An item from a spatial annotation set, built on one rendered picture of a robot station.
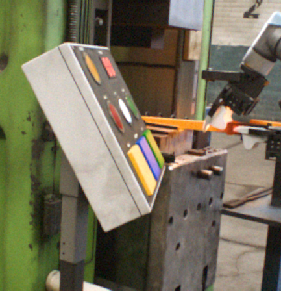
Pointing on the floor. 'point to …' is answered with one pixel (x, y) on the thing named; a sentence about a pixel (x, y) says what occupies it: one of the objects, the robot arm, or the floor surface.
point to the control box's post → (73, 242)
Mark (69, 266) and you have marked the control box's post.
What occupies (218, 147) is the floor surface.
